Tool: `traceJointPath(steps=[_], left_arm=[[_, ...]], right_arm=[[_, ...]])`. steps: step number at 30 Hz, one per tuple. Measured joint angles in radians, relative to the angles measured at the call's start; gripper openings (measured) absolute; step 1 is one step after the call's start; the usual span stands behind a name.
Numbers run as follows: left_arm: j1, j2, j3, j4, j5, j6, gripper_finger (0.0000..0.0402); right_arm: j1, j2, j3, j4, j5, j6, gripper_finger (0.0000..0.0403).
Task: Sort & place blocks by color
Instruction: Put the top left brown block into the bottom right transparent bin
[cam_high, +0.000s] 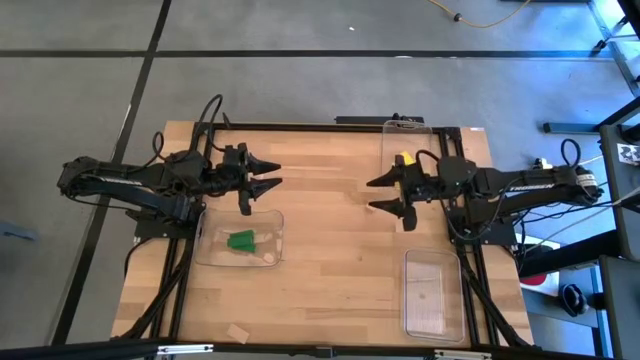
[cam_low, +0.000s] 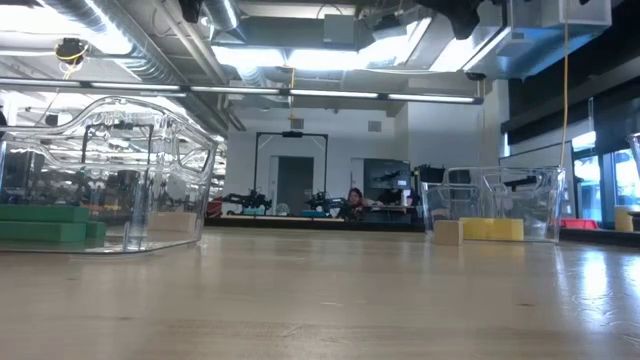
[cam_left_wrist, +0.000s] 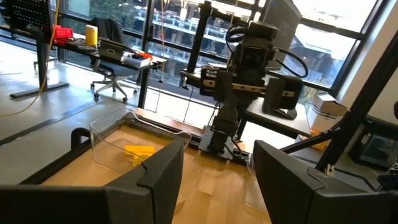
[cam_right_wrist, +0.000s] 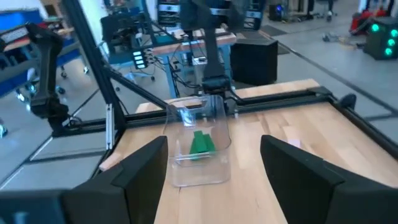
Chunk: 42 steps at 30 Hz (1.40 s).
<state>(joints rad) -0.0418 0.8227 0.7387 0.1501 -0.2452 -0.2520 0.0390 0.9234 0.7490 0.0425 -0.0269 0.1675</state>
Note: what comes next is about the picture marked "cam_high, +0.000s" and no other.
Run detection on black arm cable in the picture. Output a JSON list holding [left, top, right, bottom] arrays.
[[192, 93, 225, 154], [414, 148, 442, 176]]

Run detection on natural wood block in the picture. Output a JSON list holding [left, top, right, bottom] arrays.
[[226, 323, 250, 345]]

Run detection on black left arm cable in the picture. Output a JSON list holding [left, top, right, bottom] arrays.
[[192, 93, 225, 154]]

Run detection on yellow floor cable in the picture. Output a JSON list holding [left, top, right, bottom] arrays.
[[427, 0, 533, 30]]

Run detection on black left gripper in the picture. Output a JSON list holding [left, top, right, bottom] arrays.
[[219, 143, 284, 201]]

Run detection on red object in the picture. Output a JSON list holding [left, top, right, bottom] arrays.
[[518, 272, 550, 288]]

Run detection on grey cart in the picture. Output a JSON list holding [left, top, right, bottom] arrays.
[[597, 97, 640, 360]]

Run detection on black white fiducial tag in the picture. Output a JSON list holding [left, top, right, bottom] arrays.
[[616, 142, 640, 166]]

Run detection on clear plastic bin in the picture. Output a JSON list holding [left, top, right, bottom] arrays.
[[399, 249, 466, 350], [380, 119, 434, 187], [193, 208, 285, 269]]

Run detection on black flat bar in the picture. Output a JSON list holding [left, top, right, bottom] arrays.
[[333, 114, 427, 126]]

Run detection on blue metal bar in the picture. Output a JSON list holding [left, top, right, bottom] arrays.
[[542, 121, 602, 135]]

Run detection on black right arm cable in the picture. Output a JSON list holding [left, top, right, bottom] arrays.
[[414, 148, 442, 176]]

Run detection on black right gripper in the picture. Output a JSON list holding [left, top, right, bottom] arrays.
[[366, 154, 444, 219]]

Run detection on black headphones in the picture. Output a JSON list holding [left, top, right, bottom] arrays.
[[559, 282, 591, 318]]

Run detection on black aluminium table frame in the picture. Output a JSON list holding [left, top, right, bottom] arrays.
[[110, 119, 534, 354]]

